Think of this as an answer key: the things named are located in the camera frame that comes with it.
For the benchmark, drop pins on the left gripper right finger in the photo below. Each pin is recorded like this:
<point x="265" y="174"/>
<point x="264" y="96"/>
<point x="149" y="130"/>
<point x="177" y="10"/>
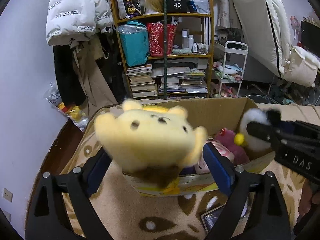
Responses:
<point x="268" y="217"/>

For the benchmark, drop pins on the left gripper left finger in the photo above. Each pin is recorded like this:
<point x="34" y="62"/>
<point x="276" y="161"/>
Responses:
<point x="61" y="207"/>

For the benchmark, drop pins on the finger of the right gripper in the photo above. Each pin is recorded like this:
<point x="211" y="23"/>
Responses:
<point x="300" y="128"/>
<point x="278" y="136"/>

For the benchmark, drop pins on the white black fluffy plush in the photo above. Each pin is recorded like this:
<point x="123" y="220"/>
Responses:
<point x="256" y="128"/>

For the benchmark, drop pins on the pink bear plush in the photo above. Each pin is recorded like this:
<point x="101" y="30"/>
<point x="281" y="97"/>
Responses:
<point x="226" y="138"/>

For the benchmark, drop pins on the black face tissue pack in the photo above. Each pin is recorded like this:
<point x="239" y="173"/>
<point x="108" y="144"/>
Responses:
<point x="210" y="217"/>

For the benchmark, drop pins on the pink swirl plush cushion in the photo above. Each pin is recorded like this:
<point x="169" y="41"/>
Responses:
<point x="212" y="154"/>

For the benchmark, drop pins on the yellow plush toy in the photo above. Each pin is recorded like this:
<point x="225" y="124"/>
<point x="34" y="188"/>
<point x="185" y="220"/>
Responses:
<point x="151" y="144"/>

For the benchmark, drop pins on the person right hand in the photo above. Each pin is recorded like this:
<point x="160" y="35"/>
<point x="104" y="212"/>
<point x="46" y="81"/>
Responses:
<point x="307" y="198"/>

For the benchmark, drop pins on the cream pillow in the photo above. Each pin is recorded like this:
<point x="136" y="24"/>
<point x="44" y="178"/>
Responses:
<point x="301" y="68"/>

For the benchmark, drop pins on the beige patterned blanket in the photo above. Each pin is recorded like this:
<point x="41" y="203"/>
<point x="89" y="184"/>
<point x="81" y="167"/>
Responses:
<point x="128" y="215"/>

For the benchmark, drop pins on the white rolling cart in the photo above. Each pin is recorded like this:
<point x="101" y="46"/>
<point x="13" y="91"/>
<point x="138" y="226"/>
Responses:
<point x="230" y="73"/>

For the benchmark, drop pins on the plastic bag of toys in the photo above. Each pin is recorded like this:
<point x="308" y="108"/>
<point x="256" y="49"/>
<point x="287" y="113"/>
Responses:
<point x="73" y="112"/>

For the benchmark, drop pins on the stack of books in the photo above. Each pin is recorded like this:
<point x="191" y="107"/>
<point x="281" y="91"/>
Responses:
<point x="142" y="85"/>

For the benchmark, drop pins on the red gift bag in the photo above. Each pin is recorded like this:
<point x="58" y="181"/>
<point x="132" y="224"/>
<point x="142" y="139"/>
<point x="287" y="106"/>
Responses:
<point x="156" y="38"/>

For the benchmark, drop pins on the beige coat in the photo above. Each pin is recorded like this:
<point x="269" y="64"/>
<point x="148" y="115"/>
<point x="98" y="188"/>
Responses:
<point x="97" y="92"/>

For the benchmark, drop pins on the black box number 40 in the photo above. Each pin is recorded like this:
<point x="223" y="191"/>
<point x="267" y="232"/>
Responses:
<point x="176" y="6"/>

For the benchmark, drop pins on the teal bag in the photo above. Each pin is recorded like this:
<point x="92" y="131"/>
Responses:
<point x="135" y="42"/>

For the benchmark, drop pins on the green pole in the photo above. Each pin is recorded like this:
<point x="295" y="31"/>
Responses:
<point x="165" y="43"/>

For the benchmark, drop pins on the white puffer jacket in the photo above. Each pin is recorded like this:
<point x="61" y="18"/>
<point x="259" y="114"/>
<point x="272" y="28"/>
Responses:
<point x="73" y="21"/>

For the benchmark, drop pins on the wooden shelf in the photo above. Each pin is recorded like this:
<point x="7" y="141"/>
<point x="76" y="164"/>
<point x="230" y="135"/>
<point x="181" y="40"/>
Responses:
<point x="209" y="56"/>

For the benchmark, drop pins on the wall socket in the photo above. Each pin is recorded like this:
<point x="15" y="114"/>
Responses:
<point x="7" y="195"/>

